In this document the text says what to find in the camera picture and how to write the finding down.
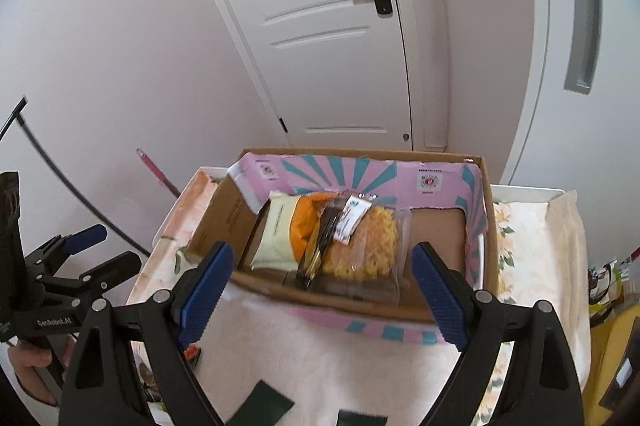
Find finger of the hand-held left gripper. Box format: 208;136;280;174
40;251;144;307
25;223;108;279

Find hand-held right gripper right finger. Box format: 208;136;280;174
411;241;586;426

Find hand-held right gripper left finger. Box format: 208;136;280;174
59;241;236;426

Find cardboard box with pink print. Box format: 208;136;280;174
187;148;498;347

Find clear yellow noodle cake packet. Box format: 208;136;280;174
320;193;413;307

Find cream and orange snack bag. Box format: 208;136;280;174
250;190;326;272

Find dark translucent snack packet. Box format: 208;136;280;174
295;203;346;289

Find person's left hand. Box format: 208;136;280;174
7;341;76;407

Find black curved pole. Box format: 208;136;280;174
0;96;151;257

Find dark green snack packet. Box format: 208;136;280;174
336;408;388;426
222;380;296;426

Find floral tablecloth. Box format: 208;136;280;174
125;166;591;426

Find colourful packages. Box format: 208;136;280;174
587;246;640;322

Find yellow bag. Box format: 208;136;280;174
590;306;640;412

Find white wardrobe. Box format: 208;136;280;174
500;0;640;207

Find white door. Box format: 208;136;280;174
175;0;451;152

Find pink broom handle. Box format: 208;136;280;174
136;148;181;197

